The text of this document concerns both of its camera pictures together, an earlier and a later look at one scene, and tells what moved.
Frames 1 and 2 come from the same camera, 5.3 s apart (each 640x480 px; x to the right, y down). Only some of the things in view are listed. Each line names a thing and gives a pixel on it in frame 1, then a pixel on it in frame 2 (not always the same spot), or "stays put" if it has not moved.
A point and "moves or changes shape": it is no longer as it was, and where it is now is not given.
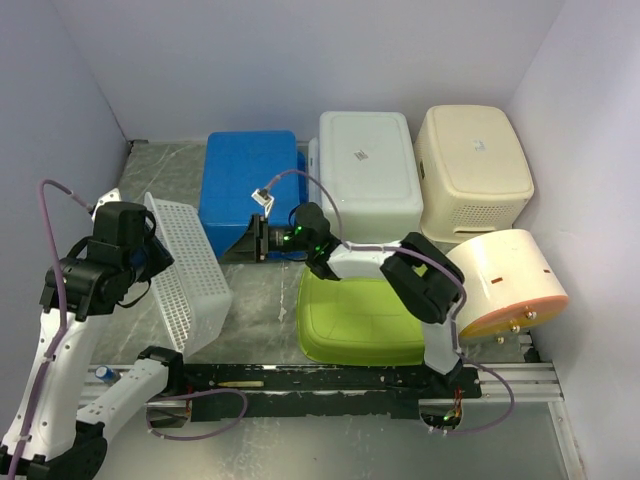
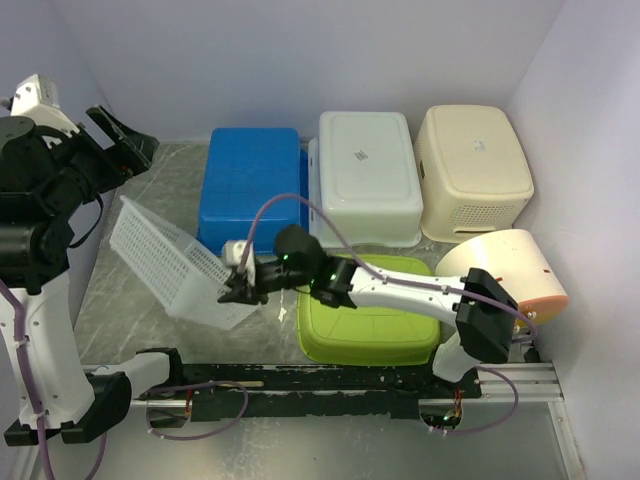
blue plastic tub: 237,165 stays put
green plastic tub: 358,322 stays put
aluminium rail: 513,382 stays put
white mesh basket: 194,291 moves or changes shape
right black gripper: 253,246 to 243,292
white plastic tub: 369,177 stays put
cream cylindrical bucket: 512,281 stays put
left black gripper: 160,259 to 119,164
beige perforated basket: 474,171 stays put
